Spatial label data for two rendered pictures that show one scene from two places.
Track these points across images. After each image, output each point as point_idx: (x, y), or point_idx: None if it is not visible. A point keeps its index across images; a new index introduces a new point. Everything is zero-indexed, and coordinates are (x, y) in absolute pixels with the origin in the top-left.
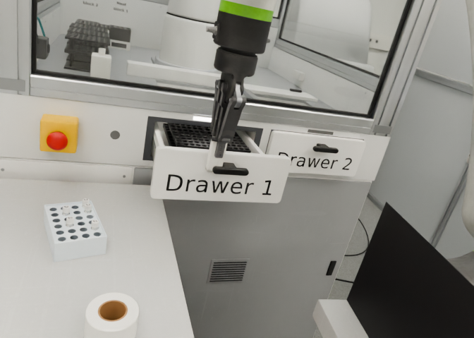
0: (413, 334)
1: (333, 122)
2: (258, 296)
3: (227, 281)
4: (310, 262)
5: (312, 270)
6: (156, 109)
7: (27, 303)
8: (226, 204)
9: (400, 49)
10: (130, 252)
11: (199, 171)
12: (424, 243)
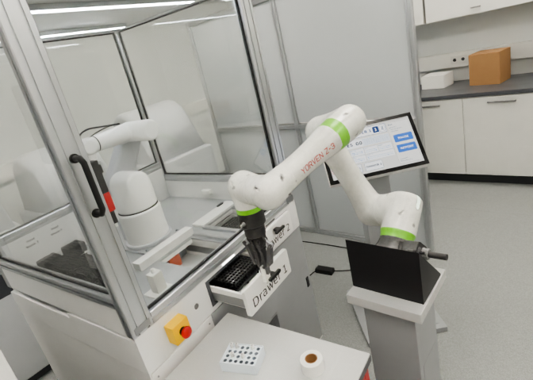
0: (389, 276)
1: (271, 213)
2: (289, 327)
3: None
4: (298, 287)
5: (301, 290)
6: (206, 276)
7: None
8: None
9: (277, 160)
10: (271, 345)
11: (261, 286)
12: (371, 246)
